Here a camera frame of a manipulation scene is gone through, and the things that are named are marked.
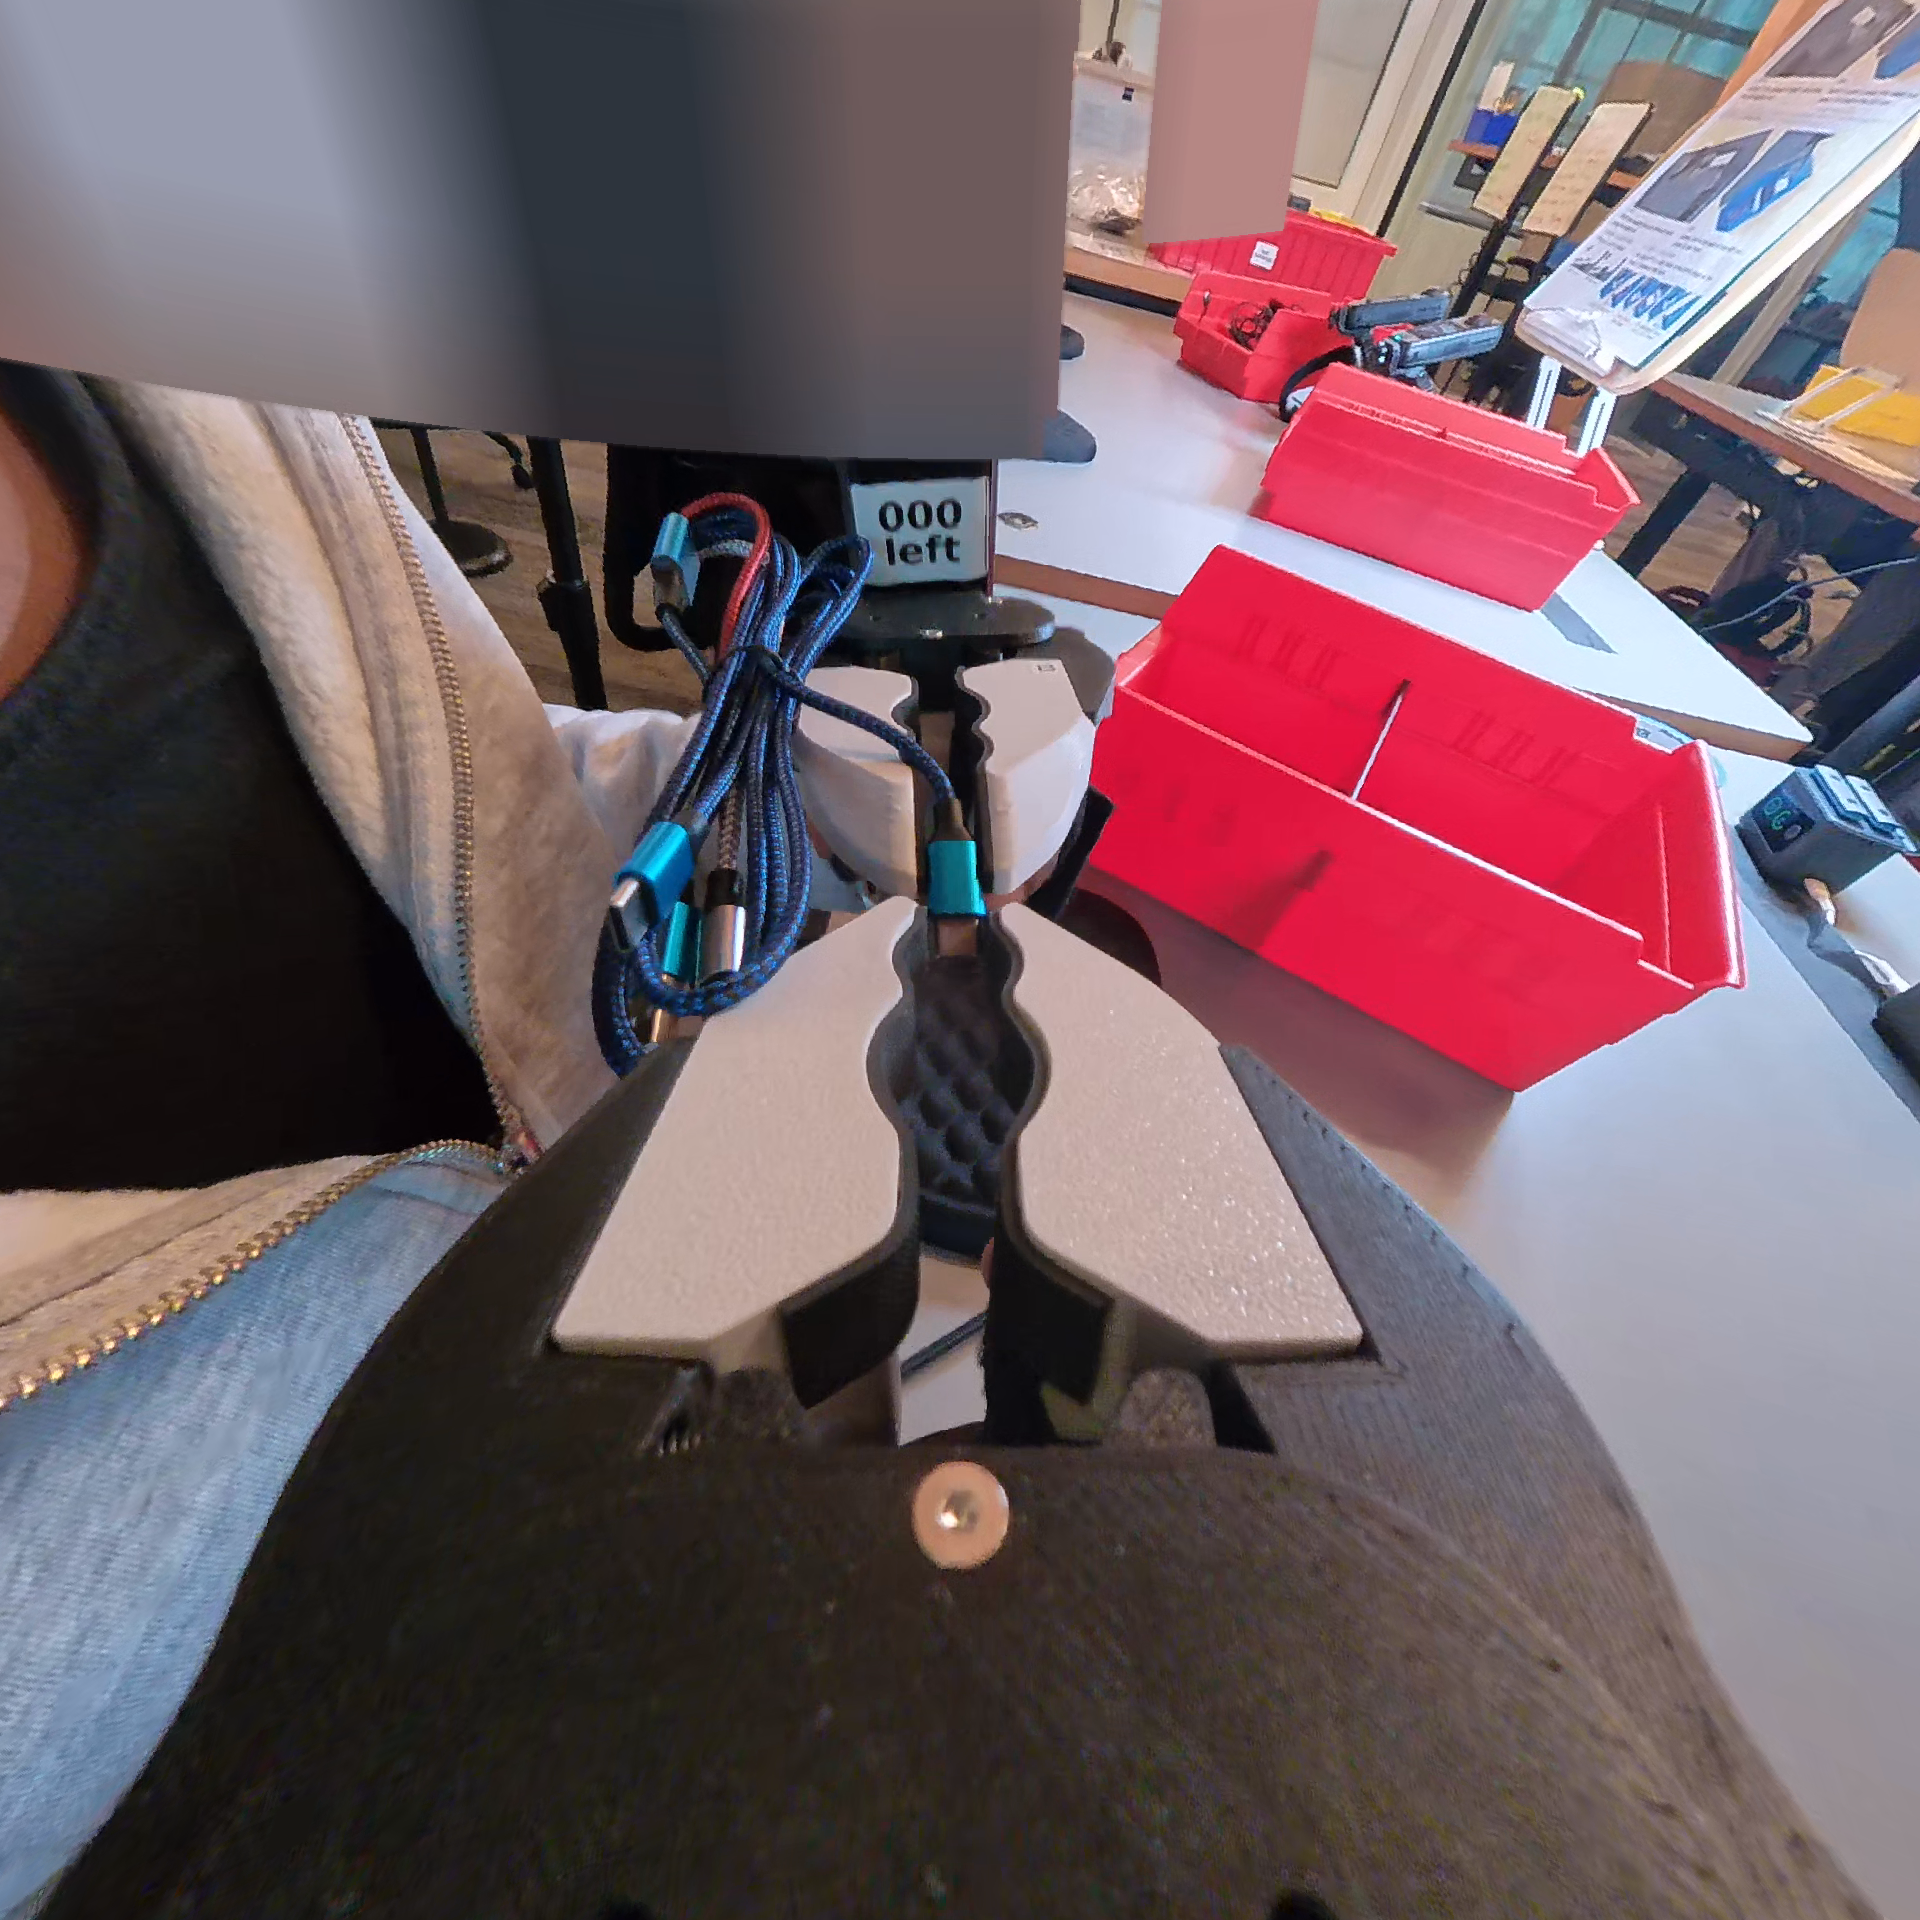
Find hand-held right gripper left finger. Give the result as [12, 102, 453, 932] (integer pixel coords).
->
[549, 895, 927, 1407]

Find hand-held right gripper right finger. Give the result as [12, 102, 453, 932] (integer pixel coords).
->
[981, 901, 1371, 1449]

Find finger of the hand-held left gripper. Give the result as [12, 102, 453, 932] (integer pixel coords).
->
[959, 656, 1100, 888]
[792, 667, 929, 902]

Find blue braided usb-c cable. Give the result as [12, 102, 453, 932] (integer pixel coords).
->
[721, 644, 994, 962]

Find red and blue braided cable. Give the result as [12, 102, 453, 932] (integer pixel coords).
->
[648, 492, 782, 661]

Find black tripod stand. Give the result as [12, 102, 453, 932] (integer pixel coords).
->
[374, 425, 613, 710]

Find small red plastic bin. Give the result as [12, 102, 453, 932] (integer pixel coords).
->
[1174, 270, 1352, 402]

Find large red plastic bin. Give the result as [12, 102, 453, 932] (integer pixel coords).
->
[1084, 542, 1750, 1092]

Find long red plastic bin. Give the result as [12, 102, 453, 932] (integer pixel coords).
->
[1257, 363, 1640, 613]

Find red plastic bin white label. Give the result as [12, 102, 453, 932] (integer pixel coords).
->
[1148, 213, 1397, 300]

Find black handheld device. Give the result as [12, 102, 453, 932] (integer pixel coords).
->
[1327, 286, 1505, 396]

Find dark shirt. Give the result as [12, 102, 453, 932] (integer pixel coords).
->
[0, 368, 505, 1195]

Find aluminium poster stand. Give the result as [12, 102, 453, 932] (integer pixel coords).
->
[1528, 350, 1620, 456]

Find blue jeans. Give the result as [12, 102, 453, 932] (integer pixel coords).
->
[0, 1148, 527, 1920]

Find white sign on stand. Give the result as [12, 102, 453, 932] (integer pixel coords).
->
[1522, 102, 1653, 242]
[1469, 82, 1584, 227]

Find black device green display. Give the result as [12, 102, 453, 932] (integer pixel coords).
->
[1739, 766, 1920, 902]

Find wooden table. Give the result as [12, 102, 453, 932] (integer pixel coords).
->
[1625, 368, 1920, 527]

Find printed poster board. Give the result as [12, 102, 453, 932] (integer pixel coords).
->
[1515, 0, 1920, 396]

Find yellow acrylic holder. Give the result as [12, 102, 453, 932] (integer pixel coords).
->
[1753, 360, 1920, 445]

